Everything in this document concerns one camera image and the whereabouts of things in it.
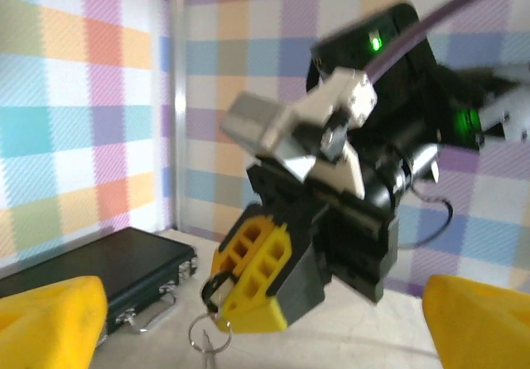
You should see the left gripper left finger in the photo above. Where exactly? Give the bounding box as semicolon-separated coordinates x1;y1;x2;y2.
0;275;110;369

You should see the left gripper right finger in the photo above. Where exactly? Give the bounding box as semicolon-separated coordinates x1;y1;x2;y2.
426;273;530;369

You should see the black key tag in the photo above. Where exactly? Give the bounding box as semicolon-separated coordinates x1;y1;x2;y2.
200;271;235;313

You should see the metal key bunch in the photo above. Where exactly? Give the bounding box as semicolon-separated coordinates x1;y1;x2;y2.
200;329;221;369

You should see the silver keyring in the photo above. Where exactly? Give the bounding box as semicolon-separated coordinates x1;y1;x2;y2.
187;312;234;354

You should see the black briefcase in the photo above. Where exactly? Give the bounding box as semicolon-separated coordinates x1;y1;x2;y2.
0;226;199;339

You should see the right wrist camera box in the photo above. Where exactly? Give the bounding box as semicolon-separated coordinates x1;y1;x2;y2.
219;66;380;199

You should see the aluminium corner post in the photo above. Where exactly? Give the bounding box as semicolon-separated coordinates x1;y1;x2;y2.
171;0;188;230

